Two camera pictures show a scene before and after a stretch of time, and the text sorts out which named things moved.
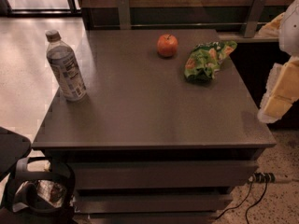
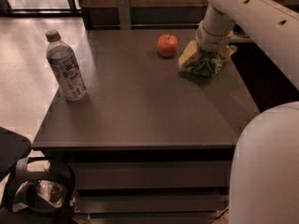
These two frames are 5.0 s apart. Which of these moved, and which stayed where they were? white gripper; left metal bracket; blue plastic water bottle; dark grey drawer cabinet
Moved: white gripper
Stayed: left metal bracket; blue plastic water bottle; dark grey drawer cabinet
